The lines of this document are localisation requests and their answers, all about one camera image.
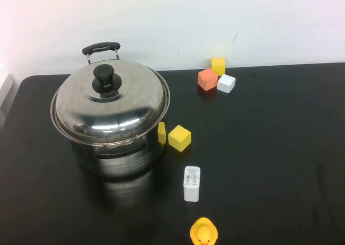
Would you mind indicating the steel lid with black knob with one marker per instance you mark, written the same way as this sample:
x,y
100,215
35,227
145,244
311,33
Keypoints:
x,y
107,115

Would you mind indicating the stainless steel pot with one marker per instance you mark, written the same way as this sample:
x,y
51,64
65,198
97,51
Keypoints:
x,y
121,161

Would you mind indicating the yellow foam cube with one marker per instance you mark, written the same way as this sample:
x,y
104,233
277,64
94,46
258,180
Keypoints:
x,y
179,138
217,64

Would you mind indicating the orange foam cube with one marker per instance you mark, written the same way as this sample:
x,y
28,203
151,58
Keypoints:
x,y
207,79

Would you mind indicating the white foam cube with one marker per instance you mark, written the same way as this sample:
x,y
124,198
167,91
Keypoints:
x,y
226,83

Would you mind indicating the white power adapter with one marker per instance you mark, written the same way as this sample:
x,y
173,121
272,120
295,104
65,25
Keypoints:
x,y
192,191

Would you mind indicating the yellow rubber duck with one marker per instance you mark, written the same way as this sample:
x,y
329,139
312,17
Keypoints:
x,y
203,231

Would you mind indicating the grey metal bracket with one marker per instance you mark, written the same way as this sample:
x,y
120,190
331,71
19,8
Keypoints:
x,y
5,94

